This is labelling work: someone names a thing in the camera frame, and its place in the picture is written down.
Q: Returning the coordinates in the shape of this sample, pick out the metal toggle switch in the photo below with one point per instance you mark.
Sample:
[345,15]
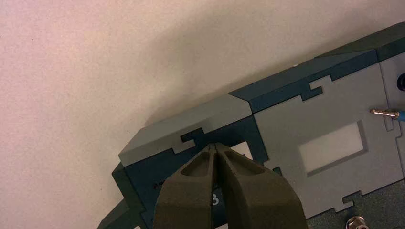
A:
[357,223]

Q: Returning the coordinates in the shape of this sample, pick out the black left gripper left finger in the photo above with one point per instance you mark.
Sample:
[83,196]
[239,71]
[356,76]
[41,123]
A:
[186,202]

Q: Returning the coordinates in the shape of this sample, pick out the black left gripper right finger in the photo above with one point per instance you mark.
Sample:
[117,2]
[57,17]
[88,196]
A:
[256,199]

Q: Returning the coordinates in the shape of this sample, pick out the grey and teal control box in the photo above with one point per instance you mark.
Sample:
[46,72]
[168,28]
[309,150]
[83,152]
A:
[332,104]

